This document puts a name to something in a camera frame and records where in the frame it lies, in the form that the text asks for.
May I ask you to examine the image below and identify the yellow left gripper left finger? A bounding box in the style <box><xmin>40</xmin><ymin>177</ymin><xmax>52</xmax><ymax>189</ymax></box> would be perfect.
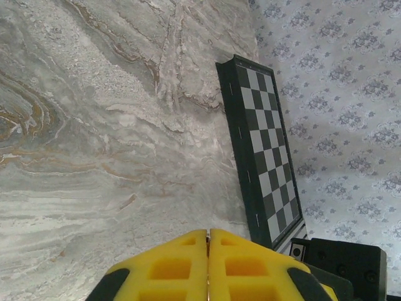
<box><xmin>89</xmin><ymin>229</ymin><xmax>209</xmax><ymax>301</ymax></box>

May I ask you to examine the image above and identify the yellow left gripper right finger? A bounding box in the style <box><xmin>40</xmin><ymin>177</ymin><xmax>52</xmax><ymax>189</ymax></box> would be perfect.
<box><xmin>209</xmin><ymin>228</ymin><xmax>342</xmax><ymax>301</ymax></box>

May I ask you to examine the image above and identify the black and white chessboard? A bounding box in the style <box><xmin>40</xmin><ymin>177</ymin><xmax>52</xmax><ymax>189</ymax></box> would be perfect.
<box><xmin>215</xmin><ymin>53</ymin><xmax>306</xmax><ymax>251</ymax></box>

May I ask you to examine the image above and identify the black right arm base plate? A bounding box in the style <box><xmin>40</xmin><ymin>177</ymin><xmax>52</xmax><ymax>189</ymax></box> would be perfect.
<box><xmin>290</xmin><ymin>237</ymin><xmax>388</xmax><ymax>301</ymax></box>

